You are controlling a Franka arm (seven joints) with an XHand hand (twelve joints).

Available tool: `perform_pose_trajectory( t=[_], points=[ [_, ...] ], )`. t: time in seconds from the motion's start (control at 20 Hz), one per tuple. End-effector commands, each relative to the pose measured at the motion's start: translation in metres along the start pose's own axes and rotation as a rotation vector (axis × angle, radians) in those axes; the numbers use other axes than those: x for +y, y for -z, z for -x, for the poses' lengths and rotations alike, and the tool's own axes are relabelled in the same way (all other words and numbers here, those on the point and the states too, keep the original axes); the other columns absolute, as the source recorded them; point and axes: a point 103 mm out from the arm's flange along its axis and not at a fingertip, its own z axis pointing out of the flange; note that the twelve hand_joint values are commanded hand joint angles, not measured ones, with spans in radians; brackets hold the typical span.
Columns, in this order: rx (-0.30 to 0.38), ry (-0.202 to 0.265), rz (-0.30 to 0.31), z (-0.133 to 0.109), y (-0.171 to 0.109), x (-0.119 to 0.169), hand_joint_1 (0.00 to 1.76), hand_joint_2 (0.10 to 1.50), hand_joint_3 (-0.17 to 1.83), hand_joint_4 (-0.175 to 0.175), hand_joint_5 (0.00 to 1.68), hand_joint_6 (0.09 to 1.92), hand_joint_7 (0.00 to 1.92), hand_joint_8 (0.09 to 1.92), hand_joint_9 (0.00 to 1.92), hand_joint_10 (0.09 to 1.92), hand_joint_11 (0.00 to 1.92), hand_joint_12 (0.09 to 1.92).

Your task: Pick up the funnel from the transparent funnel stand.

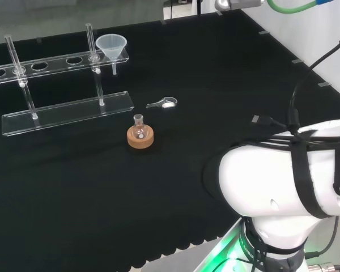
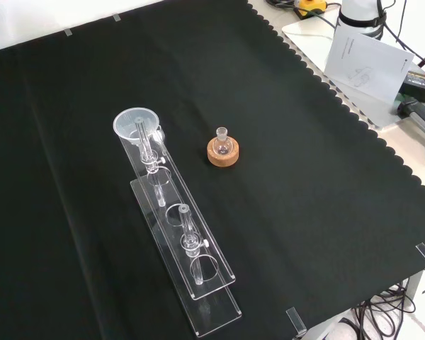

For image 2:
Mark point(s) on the black cloth bench cover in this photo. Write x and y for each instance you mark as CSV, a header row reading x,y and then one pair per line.
x,y
287,184

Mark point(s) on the white printed booklet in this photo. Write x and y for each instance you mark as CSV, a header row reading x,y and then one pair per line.
x,y
372,67

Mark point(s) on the yellow stop button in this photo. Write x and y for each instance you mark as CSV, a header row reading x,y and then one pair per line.
x,y
309,5

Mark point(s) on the pale board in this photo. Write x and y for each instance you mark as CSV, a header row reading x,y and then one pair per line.
x,y
379,110

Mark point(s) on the clear acrylic funnel stand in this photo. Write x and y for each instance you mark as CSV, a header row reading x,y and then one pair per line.
x,y
184,226

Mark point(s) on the grey tape piece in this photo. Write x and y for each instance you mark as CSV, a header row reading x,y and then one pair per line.
x,y
68,32
115,17

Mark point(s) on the black power adapter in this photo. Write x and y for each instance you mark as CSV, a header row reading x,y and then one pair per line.
x,y
421,83

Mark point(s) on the small glass round-bottom flask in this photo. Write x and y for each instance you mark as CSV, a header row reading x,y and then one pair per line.
x,y
222,144

